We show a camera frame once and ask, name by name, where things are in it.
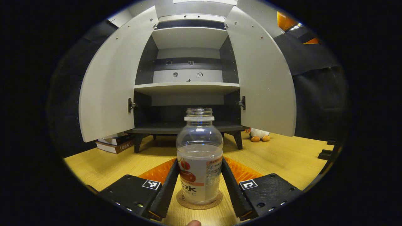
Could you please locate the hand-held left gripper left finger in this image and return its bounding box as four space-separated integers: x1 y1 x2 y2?
97 158 180 222

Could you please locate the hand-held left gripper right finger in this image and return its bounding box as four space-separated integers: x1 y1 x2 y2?
221 156 304 222

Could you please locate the round cork coaster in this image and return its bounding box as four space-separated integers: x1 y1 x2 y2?
176 189 223 210

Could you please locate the clear plastic bottle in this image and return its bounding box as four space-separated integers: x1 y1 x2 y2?
176 108 224 205

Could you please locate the white cabinet door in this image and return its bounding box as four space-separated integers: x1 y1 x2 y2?
79 6 159 143
225 6 297 137

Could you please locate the white cabinet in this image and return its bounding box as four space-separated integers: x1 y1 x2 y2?
126 14 247 154

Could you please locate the black backdrop cloth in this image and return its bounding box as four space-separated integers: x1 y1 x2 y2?
47 11 349 157

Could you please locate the penguin plush toy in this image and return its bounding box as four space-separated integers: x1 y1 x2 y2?
249 128 271 142

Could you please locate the brown book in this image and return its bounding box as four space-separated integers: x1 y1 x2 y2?
96 140 135 154

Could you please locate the white book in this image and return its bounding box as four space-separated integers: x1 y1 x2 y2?
98 133 134 146

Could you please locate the large ceiling light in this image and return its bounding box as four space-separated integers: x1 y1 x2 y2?
173 0 238 6

